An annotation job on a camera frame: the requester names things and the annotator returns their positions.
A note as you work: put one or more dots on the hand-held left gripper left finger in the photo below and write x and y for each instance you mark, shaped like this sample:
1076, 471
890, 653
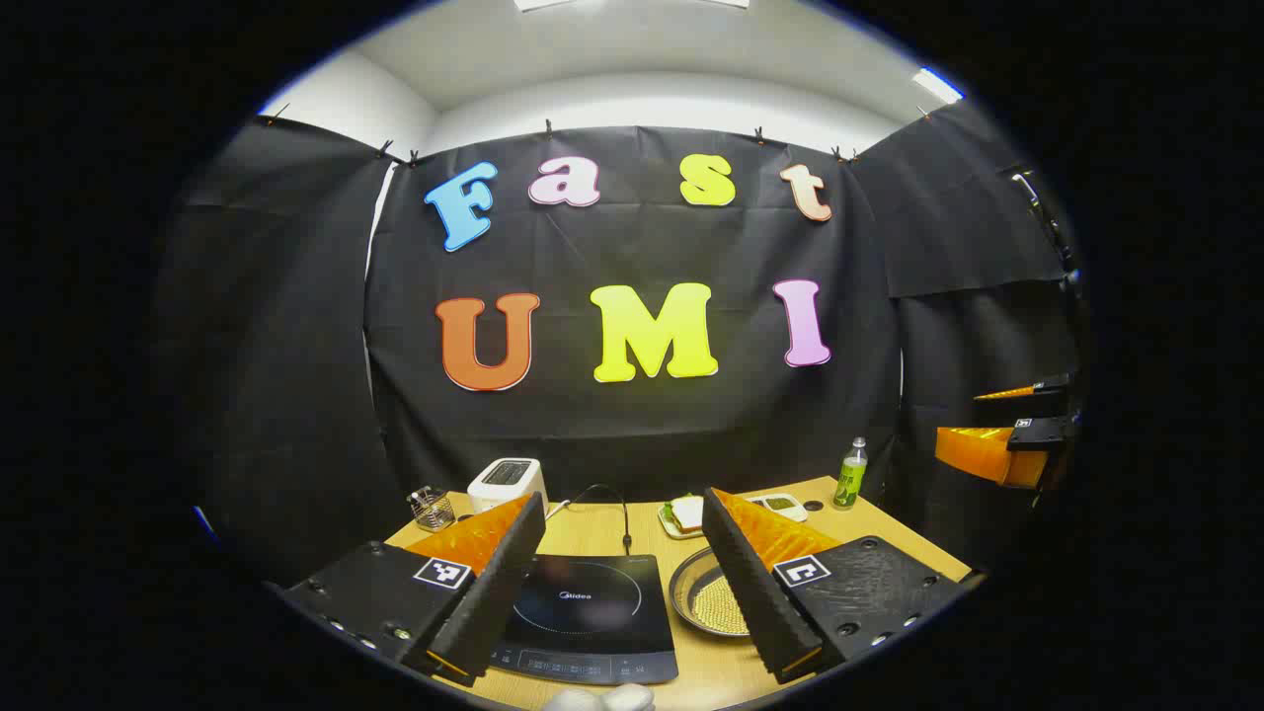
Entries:
494, 592

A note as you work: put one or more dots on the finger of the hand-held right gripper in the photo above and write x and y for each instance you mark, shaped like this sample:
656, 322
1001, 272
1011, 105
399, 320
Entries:
987, 454
1027, 407

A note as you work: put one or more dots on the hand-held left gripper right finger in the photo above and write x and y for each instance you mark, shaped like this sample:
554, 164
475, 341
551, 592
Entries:
750, 592

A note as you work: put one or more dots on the black induction cooktop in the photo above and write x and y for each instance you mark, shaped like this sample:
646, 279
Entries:
592, 602

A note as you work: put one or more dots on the pile of soybeans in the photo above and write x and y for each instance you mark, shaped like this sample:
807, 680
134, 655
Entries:
721, 607

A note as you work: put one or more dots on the white divided dish of beans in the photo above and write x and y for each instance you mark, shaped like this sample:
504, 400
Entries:
785, 506

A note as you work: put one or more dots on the sandwich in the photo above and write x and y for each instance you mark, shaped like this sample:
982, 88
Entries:
687, 513

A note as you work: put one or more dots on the white toaster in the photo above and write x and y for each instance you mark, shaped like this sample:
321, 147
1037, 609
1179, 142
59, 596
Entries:
504, 486

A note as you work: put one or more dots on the small pale plate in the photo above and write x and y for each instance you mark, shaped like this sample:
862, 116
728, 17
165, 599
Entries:
666, 525

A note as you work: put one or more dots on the green drink bottle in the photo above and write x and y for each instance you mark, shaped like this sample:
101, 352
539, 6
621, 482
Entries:
849, 479

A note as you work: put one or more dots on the metal clamp stand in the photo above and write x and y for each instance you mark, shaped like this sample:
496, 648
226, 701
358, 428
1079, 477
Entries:
1047, 222

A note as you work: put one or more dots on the ceiling light panel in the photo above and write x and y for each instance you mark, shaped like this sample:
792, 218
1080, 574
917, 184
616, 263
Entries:
936, 85

